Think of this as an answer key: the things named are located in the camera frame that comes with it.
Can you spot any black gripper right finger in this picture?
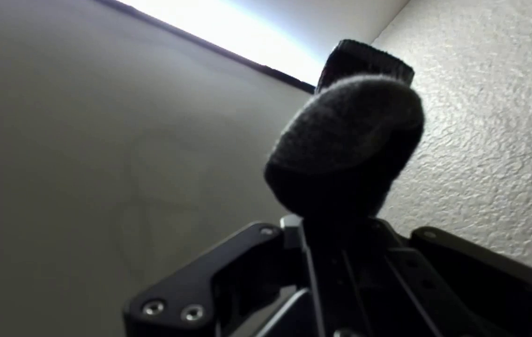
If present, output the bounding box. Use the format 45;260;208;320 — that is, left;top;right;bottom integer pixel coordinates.
339;217;532;337

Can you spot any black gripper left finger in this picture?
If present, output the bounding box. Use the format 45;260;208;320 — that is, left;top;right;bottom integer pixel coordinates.
122;213;334;337

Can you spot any dark blue sock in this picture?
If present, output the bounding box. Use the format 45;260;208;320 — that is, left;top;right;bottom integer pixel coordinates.
264;37;427;230

